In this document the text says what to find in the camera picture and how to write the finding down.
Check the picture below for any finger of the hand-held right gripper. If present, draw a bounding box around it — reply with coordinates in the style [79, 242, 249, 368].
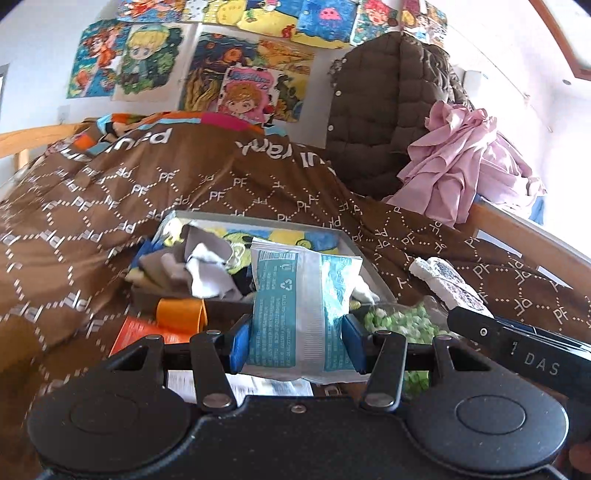
[495, 319, 591, 357]
[444, 305, 499, 347]

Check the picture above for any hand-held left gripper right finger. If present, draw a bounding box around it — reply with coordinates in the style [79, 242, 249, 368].
[342, 314, 492, 413]

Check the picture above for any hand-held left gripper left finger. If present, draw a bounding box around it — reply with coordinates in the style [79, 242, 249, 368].
[104, 318, 253, 413]

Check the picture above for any white black patterned sock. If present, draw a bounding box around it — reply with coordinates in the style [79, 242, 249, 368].
[409, 256, 496, 320]

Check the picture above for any teal white wipes packet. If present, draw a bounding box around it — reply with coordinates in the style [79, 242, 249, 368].
[240, 237, 366, 385]

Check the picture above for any grey box with cartoon print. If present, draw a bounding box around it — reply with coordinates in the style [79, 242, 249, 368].
[131, 210, 397, 315]

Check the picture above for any white printed paper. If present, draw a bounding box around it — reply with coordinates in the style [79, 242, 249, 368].
[165, 369, 315, 403]

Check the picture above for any clear bag of green candies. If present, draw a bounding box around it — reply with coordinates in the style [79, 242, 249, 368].
[362, 298, 450, 398]

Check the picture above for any orange plastic cup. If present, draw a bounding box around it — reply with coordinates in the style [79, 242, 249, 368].
[156, 298, 208, 332]

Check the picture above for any small white cloth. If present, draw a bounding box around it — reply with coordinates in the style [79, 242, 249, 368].
[186, 242, 232, 299]

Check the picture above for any orange flat packet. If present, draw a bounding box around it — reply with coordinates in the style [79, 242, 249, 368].
[110, 316, 191, 357]

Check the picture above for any pink cloth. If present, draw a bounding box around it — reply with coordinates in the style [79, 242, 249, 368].
[382, 99, 549, 230]

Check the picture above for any brown printed blanket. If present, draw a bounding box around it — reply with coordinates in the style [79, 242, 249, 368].
[0, 113, 591, 416]

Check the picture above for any magenta pillow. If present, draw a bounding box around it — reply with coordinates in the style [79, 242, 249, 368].
[202, 111, 260, 134]

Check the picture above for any brown quilted jacket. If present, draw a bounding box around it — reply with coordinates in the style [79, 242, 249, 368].
[325, 32, 477, 202]

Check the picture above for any group of cartoon wall posters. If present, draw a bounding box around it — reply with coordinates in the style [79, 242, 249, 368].
[67, 0, 450, 124]

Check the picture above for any wooden window frame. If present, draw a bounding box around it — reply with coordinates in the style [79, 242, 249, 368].
[530, 0, 591, 80]

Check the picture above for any window with grey frame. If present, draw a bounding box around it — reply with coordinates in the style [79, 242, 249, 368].
[0, 62, 11, 121]

